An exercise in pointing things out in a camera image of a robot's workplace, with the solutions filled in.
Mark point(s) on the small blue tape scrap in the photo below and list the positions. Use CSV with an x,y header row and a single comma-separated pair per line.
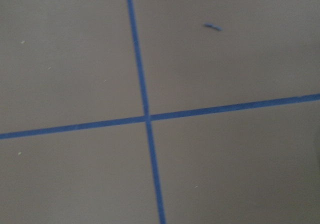
x,y
213,26

